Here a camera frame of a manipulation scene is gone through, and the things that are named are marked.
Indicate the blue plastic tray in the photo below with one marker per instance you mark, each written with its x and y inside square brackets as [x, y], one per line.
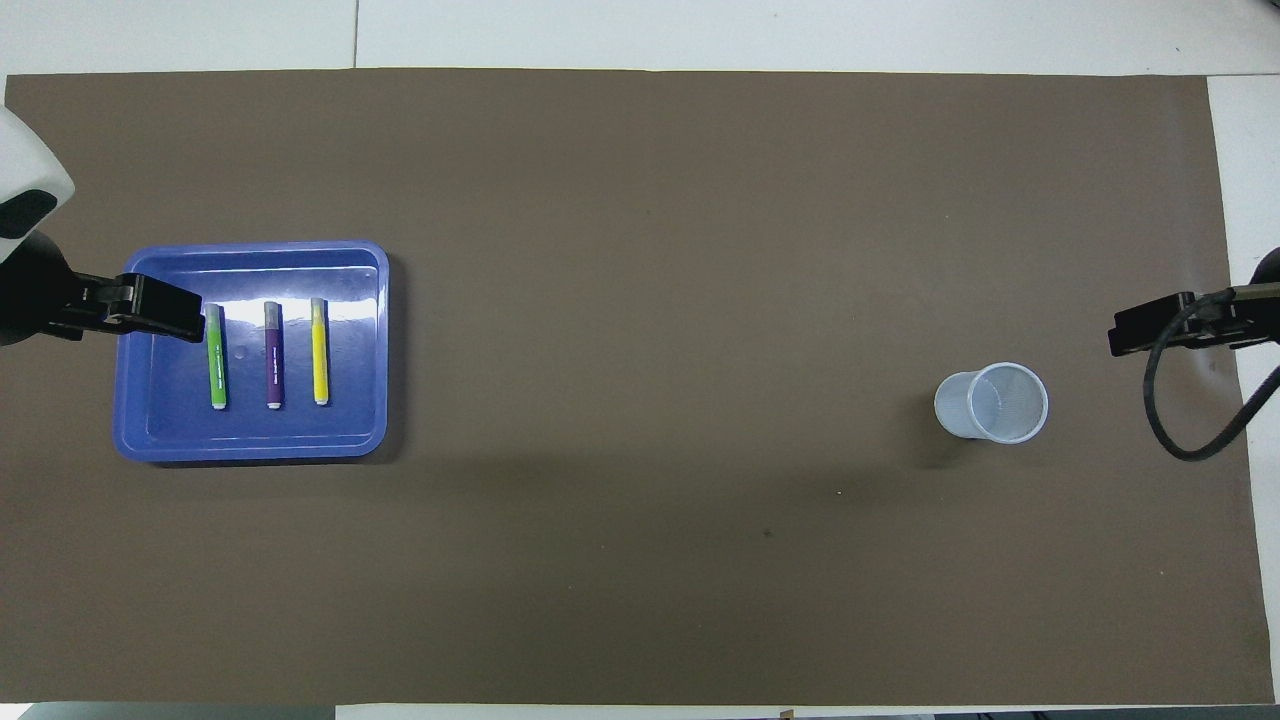
[350, 430]

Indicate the yellow marker pen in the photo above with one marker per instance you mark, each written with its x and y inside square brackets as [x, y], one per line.
[320, 370]

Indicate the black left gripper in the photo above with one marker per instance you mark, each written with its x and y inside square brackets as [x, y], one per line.
[35, 295]

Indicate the green marker pen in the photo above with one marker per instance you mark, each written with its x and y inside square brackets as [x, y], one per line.
[216, 370]

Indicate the brown table mat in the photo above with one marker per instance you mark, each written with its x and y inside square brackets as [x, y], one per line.
[640, 300]

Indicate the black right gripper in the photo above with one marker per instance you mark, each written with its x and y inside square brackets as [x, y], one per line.
[1270, 268]

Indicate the purple marker pen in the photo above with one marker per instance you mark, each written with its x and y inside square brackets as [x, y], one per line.
[273, 370]

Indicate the clear plastic cup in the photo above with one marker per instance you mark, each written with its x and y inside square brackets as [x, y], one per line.
[1005, 405]

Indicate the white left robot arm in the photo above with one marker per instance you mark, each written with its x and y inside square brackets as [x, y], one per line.
[25, 170]

